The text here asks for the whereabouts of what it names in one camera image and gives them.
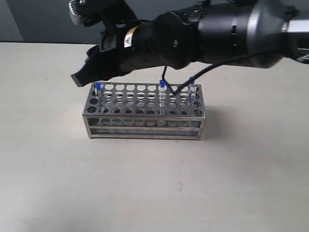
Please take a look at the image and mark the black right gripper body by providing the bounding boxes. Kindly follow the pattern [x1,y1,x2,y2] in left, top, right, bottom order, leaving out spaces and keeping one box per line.
[85,11,197,80]

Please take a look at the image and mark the blue-capped tube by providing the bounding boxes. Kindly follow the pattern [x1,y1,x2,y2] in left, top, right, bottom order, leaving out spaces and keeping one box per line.
[95,82,106,113]
[158,80,166,116]
[189,81,196,104]

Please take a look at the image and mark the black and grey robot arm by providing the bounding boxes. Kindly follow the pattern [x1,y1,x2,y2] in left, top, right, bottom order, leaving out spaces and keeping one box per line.
[69,0,309,87]

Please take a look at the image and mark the stainless steel test tube rack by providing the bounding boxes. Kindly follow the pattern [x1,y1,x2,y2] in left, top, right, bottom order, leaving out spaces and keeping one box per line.
[82,82,207,140]

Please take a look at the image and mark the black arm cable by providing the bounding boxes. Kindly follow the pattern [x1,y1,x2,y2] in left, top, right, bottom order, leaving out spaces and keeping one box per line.
[160,49,309,96]

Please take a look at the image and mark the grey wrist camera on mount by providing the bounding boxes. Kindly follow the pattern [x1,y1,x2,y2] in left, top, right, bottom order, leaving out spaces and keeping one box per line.
[69,0,137,29]

